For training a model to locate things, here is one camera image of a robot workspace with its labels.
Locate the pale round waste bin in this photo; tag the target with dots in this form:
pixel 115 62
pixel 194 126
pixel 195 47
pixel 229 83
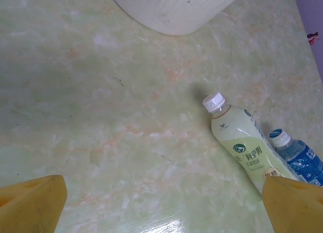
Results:
pixel 176 8

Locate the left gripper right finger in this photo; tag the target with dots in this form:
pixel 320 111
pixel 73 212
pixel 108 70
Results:
pixel 295 207

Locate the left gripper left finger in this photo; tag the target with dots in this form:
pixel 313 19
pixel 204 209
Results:
pixel 30 205

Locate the blue label water bottle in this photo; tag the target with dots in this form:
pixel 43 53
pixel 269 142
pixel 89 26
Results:
pixel 302 162

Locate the pale green tea bottle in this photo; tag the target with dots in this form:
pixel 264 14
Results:
pixel 242 147

